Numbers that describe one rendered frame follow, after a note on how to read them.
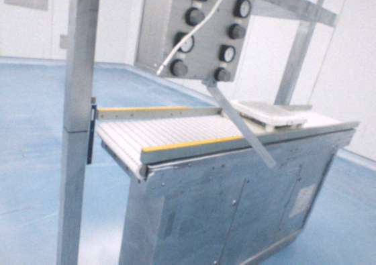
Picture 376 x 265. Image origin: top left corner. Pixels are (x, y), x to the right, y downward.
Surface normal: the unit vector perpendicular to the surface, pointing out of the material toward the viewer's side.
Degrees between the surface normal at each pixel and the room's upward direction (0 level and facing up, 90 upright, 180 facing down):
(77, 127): 90
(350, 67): 90
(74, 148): 90
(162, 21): 90
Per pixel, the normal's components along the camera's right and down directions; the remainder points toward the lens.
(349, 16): -0.69, 0.11
